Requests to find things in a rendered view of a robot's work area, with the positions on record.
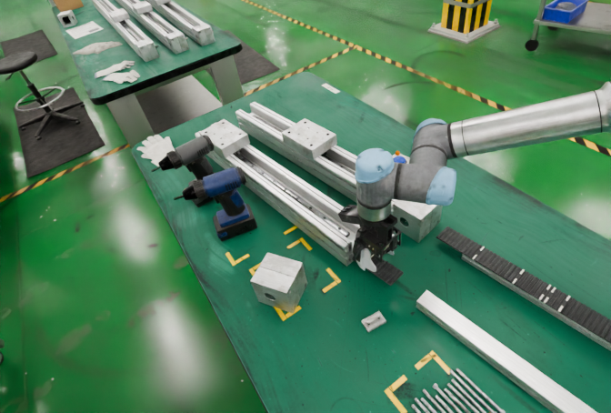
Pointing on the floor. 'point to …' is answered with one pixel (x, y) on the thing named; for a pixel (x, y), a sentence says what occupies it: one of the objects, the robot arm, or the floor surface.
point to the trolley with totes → (569, 10)
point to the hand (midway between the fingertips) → (368, 258)
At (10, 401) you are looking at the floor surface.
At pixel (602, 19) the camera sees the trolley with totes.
